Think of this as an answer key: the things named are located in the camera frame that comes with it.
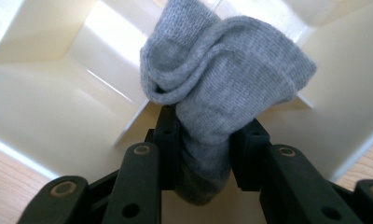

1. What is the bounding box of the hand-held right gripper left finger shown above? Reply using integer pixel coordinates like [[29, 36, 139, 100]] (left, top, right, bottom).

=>
[[145, 105, 181, 191]]

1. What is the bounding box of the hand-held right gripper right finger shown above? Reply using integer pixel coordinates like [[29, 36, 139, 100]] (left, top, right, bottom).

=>
[[230, 118, 271, 192]]

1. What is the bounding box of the grey sock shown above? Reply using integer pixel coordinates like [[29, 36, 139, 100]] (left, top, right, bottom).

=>
[[140, 0, 318, 206]]

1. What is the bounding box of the cream plastic divided storage box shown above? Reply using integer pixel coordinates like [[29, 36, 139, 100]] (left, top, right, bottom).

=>
[[0, 0, 373, 224]]

